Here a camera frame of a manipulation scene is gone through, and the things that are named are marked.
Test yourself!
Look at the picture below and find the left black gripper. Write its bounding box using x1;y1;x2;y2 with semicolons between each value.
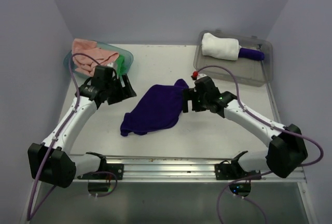
105;73;136;104

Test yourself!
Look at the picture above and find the dark purple towel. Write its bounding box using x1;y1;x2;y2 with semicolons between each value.
120;79;189;137

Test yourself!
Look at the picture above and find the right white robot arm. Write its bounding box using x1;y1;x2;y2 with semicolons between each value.
183;85;308;179

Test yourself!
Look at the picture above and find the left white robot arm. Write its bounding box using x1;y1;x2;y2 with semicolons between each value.
27;75;136;188

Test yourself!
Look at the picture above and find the green towel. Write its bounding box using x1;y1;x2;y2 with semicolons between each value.
115;55;127;76

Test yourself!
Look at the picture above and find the teal plastic bin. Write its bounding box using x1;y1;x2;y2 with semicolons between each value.
63;41;133;79

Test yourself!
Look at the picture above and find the pink towel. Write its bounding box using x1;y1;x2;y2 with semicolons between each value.
72;38;120;77

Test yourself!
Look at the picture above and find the rolled white towel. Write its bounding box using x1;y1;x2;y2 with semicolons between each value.
201;33;241;61

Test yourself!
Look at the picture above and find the grey transparent plastic tray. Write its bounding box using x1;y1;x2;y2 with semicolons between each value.
193;31;273;87

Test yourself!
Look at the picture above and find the rolled purple towel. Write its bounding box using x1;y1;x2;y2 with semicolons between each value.
238;48;265;61

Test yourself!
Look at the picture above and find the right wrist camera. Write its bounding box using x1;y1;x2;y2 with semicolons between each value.
195;76;216;91

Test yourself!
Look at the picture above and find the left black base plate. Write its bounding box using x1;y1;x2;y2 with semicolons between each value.
78;163;124;180

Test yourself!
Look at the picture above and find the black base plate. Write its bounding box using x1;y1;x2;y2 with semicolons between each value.
214;160;261;180
78;163;124;180

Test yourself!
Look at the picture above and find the aluminium mounting rail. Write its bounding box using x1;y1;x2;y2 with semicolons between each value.
70;156;307;183

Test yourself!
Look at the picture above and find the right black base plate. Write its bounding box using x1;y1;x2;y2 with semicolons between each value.
214;160;261;180

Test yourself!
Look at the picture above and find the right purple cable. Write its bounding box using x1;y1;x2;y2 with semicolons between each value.
196;65;324;224

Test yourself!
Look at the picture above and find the purple cable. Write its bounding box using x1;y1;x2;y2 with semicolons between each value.
196;65;324;224
25;53;102;221

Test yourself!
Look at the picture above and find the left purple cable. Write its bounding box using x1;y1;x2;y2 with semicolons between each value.
25;53;102;221

